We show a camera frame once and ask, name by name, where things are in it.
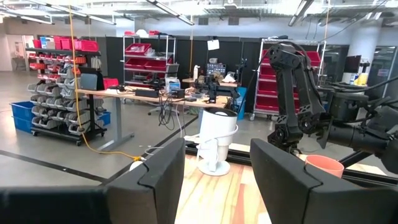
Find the yellow bag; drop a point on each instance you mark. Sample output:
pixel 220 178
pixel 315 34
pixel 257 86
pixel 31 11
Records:
pixel 361 79

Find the wooden workbench desk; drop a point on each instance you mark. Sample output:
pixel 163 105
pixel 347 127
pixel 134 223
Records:
pixel 102 92

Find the blue waste bin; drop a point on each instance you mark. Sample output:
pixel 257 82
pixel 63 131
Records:
pixel 242 102

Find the red plastic bin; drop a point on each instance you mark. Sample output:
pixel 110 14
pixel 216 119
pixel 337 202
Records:
pixel 87 45

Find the blue plastic storage bin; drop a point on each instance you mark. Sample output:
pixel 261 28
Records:
pixel 21 116
pixel 105 119

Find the black desktop robot arm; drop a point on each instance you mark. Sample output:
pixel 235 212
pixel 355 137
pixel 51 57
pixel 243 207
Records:
pixel 212 90

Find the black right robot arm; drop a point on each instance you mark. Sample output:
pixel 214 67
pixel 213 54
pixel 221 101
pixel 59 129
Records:
pixel 289 93

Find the white cylindrical camera stand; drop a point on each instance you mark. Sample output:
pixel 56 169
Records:
pixel 217 130

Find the rolling rack of grey bins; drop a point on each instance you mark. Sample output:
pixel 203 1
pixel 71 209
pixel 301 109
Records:
pixel 62 109

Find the white paper tag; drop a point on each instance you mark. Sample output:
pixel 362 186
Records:
pixel 213 45

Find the black computer monitor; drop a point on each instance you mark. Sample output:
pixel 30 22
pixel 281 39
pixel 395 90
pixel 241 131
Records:
pixel 352 63

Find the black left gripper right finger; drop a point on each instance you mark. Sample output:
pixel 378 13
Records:
pixel 289 193

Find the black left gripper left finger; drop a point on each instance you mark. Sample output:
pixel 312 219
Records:
pixel 155 193

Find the red box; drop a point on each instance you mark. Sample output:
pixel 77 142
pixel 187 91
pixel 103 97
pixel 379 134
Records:
pixel 110 83

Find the terracotta orange cup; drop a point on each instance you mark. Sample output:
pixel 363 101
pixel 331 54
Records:
pixel 326 165

